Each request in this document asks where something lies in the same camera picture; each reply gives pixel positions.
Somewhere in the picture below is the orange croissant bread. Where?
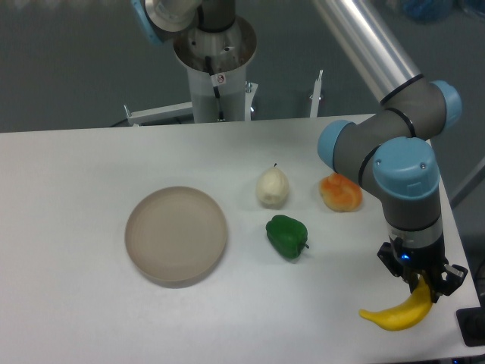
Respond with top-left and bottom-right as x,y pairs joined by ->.
318,173 -> 363,212

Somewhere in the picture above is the beige round plate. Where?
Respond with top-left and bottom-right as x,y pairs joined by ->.
124,187 -> 228,287

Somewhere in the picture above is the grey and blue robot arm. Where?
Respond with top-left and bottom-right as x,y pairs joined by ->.
132,1 -> 468,302

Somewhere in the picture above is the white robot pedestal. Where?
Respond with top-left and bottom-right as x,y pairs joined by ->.
174,16 -> 257,123

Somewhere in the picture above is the black cable on pedestal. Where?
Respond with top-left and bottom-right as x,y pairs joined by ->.
204,55 -> 225,122

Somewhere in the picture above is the white pear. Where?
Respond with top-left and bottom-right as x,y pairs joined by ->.
255,163 -> 289,209

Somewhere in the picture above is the white metal bracket right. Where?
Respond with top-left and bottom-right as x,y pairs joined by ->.
309,69 -> 324,118

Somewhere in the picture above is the white metal bracket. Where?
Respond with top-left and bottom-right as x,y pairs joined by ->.
309,69 -> 324,118
124,102 -> 192,126

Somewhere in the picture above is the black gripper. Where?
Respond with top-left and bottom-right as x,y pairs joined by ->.
377,221 -> 468,303

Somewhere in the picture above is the black device at table edge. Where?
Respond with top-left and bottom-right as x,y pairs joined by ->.
456,307 -> 484,347

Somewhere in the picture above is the white metal bracket left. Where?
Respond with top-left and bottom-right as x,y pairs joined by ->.
124,102 -> 192,126

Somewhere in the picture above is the green bell pepper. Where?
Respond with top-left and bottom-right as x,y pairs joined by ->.
265,215 -> 309,260

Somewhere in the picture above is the yellow banana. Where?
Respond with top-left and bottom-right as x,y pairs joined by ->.
358,276 -> 433,331

